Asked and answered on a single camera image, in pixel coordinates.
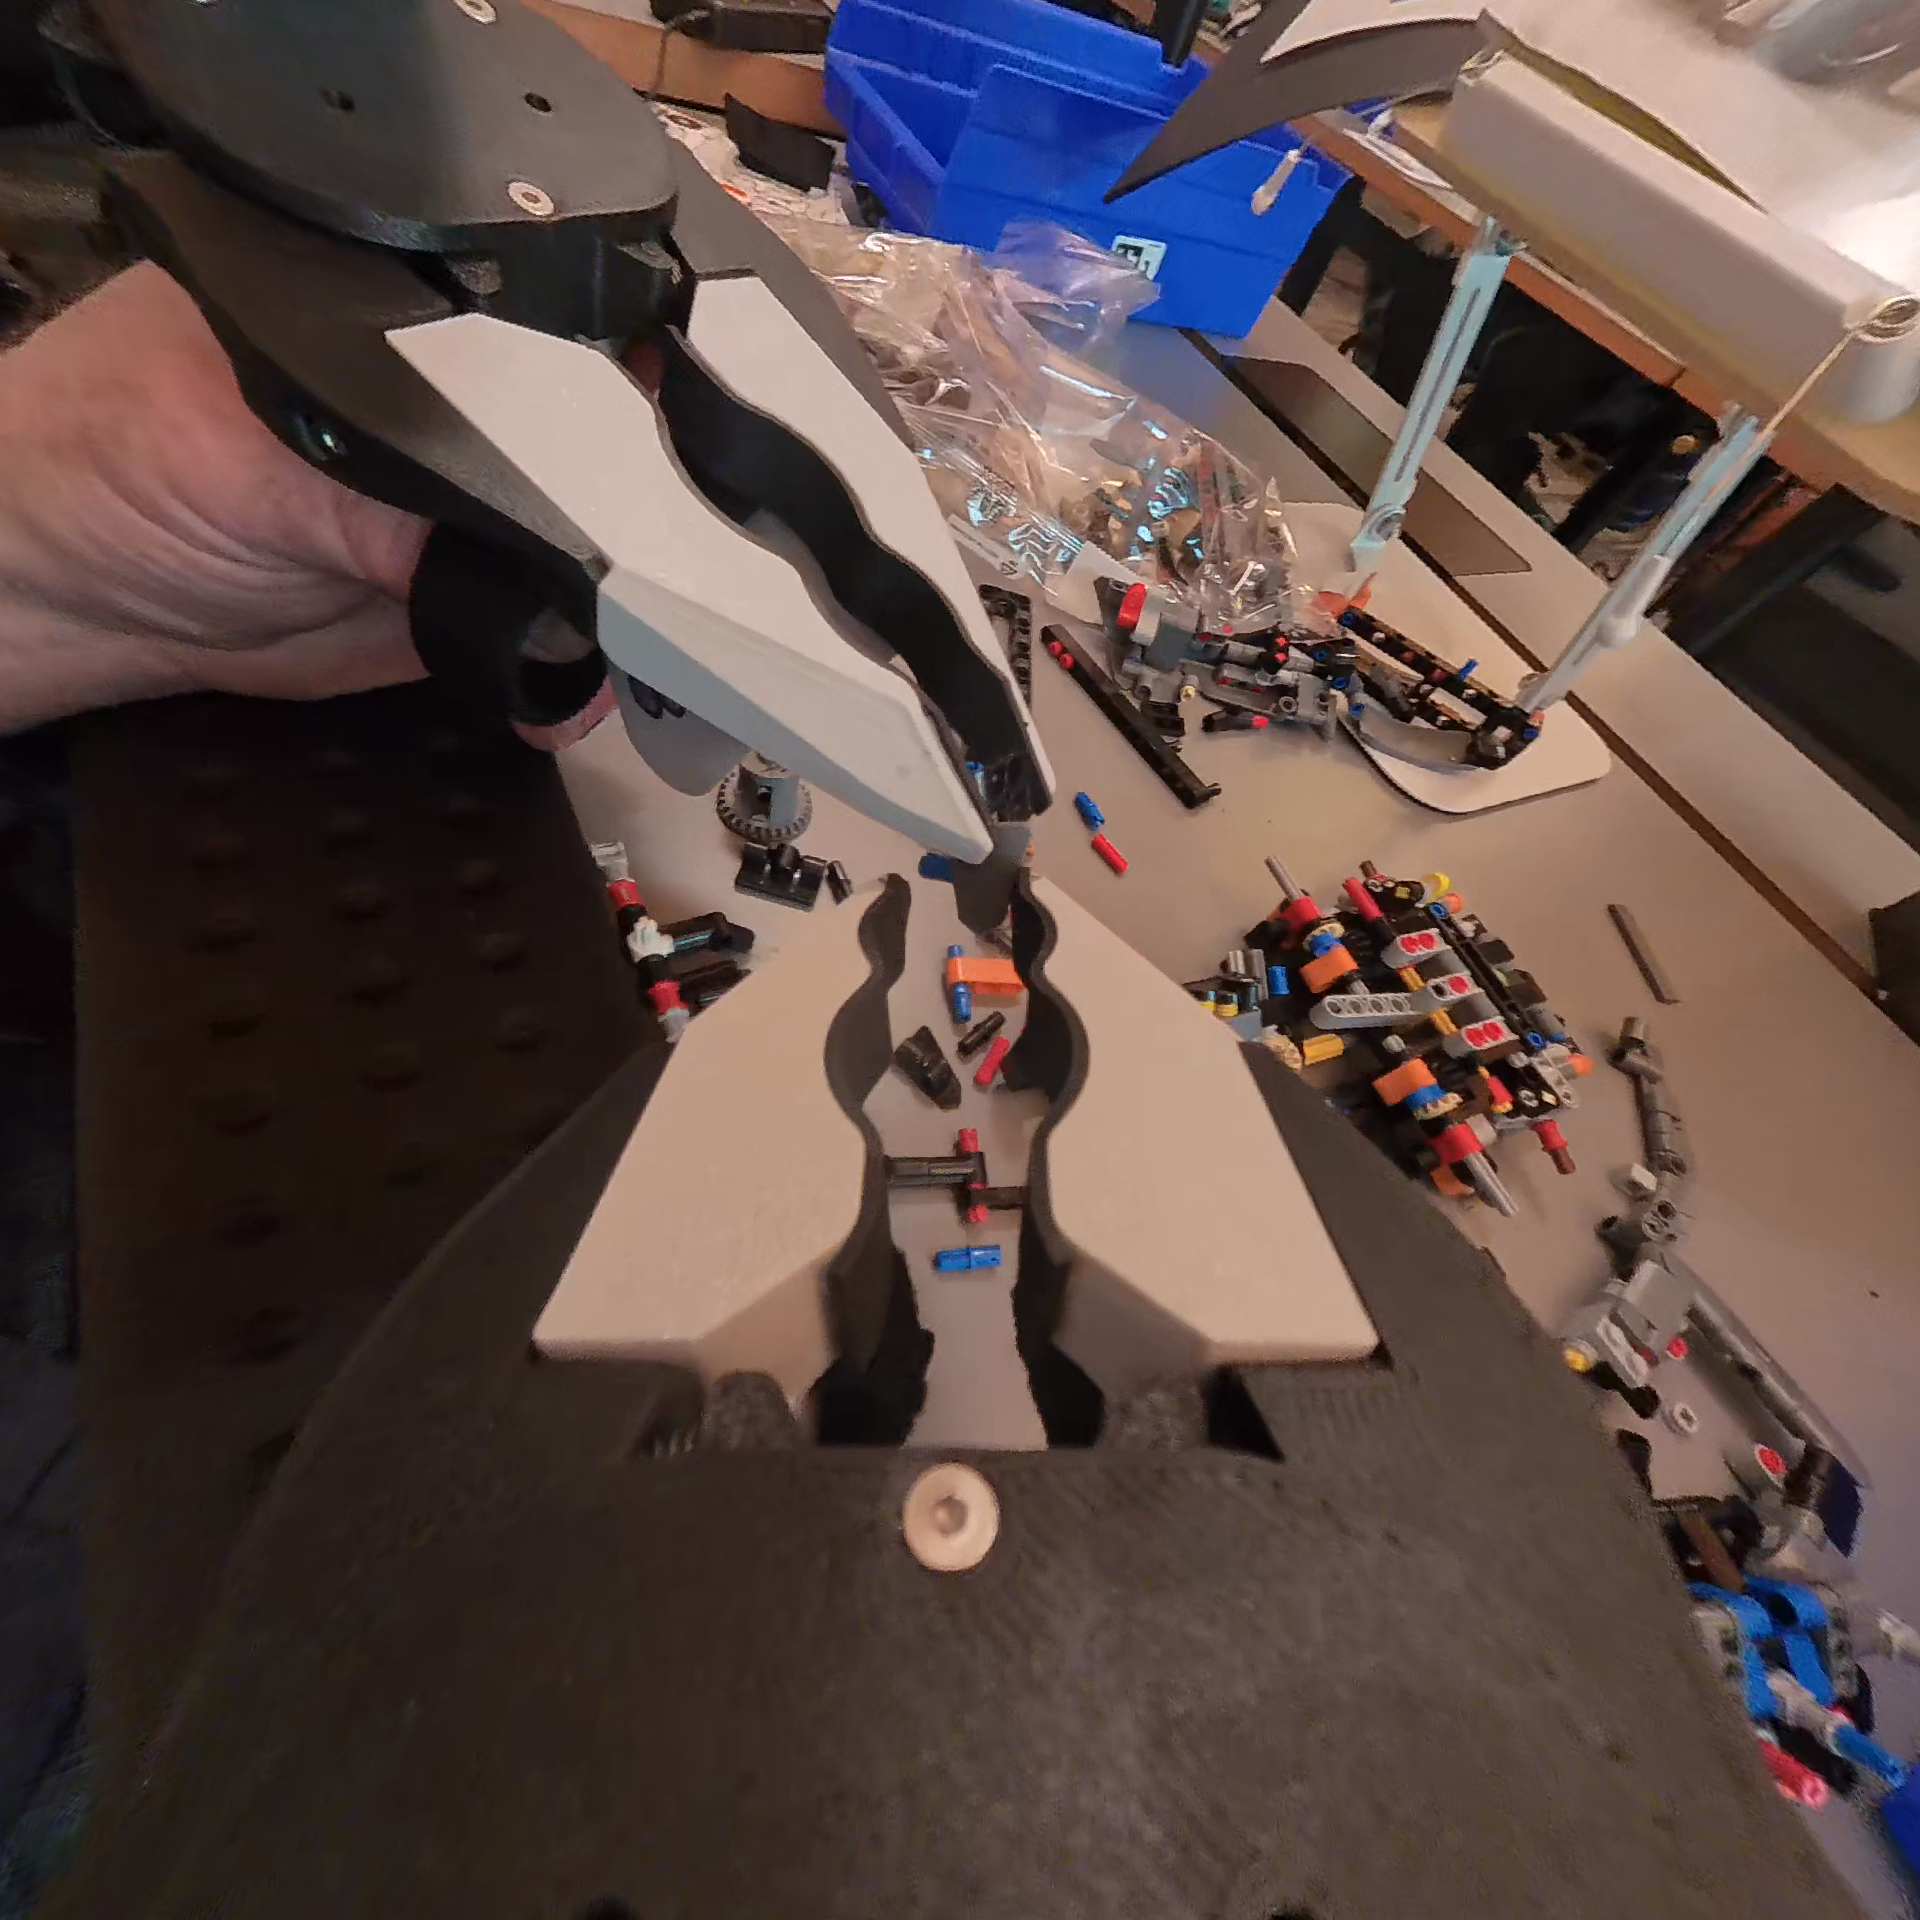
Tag long black lego beam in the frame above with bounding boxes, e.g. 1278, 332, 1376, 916
1042, 627, 1224, 811

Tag grey lego gearbox assembly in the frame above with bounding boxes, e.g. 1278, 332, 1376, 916
1095, 577, 1359, 736

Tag black card sheet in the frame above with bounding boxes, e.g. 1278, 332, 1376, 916
1102, 17, 1488, 204

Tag row of black lego connectors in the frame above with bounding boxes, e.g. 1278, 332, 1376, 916
590, 840, 756, 1046

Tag black pouch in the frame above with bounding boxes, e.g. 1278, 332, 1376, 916
723, 95, 838, 195

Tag white book stand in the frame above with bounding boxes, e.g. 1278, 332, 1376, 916
1351, 31, 1920, 818

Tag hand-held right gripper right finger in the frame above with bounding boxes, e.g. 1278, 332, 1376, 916
1007, 872, 1382, 1449

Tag black lego frame with pins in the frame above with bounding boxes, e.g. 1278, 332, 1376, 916
979, 584, 1056, 825

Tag blue plastic bin with label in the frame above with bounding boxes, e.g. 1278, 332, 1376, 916
931, 66, 1354, 338

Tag black power adapter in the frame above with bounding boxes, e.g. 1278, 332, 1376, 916
651, 0, 834, 55

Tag black perforated panel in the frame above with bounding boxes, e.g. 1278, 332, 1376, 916
60, 691, 677, 1652

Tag multicoloured lego chassis assembly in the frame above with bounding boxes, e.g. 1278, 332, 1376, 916
1246, 862, 1592, 1216

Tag person's left hand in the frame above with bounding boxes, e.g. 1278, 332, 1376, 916
0, 264, 618, 753

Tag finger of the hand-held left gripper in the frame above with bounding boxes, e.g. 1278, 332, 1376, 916
384, 308, 998, 867
656, 275, 1058, 824

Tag grey lego engine block assembly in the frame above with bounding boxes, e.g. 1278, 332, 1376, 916
1183, 968, 1309, 1063

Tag dark grey lego link chain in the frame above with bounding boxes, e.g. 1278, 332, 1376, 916
1602, 1017, 1700, 1255

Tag clear bags of lego parts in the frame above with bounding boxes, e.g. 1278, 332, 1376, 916
808, 223, 1296, 601

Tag dark brown lego bar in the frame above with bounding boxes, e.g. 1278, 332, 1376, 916
1607, 900, 1682, 1008

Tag large black lego frame assembly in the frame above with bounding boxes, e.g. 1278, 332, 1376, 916
1334, 608, 1548, 776

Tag blue lego suspension assembly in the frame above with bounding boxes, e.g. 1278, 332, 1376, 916
1686, 1576, 1900, 1809

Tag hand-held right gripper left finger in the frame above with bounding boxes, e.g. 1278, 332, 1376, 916
533, 874, 935, 1449

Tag grey lego gear assembly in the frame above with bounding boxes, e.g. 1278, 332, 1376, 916
717, 756, 816, 841

